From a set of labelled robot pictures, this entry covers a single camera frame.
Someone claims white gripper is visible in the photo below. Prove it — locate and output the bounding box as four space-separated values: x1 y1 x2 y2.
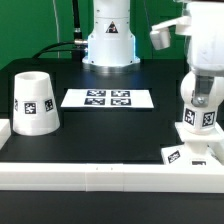
150 0 224 107

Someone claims white lamp bulb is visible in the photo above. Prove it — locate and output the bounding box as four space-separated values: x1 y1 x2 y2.
180 72 224 134

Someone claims white lamp base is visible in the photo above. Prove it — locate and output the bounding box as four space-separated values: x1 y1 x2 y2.
161 122 224 167

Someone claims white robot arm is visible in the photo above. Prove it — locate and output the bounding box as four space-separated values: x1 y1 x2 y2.
83 0 224 107

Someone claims white lamp shade cone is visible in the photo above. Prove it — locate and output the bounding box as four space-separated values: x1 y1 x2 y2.
13 71 60 136

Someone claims white marker sheet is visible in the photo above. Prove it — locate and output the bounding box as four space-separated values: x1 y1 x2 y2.
61 89 154 109

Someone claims white right wall block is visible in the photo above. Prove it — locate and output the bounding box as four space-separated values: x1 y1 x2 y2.
212 123 224 166

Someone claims white wall block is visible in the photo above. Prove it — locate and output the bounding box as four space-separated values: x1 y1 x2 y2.
0 119 11 150
212 123 224 166

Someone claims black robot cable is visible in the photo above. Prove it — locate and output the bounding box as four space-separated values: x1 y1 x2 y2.
31 0 89 60

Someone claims thin white cable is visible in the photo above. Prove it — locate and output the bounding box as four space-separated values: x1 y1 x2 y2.
52 0 62 59

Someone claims white front wall rail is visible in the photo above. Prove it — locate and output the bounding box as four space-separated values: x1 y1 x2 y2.
0 163 224 193

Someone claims white left wall block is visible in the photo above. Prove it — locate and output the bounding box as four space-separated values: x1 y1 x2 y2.
0 119 11 150

